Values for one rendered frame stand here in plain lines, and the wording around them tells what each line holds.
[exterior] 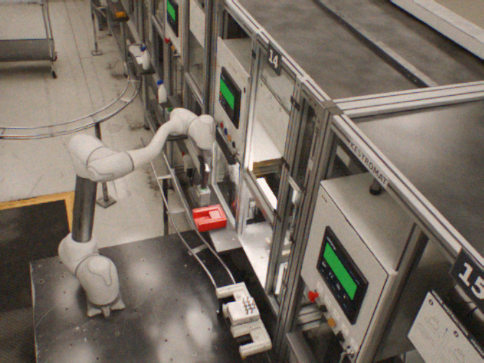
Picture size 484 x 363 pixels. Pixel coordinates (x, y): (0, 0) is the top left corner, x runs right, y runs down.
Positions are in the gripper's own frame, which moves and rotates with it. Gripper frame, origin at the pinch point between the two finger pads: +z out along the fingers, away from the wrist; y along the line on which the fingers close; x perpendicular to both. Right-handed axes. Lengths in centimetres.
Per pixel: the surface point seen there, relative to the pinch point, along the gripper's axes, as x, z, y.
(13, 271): 115, 105, 65
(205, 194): -0.1, 5.3, -3.8
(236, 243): -8.2, 15.7, -33.6
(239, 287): -1, 19, -59
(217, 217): -2.3, 10.2, -18.1
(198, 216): 5.9, 13.6, -10.8
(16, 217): 112, 105, 121
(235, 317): 9, 14, -79
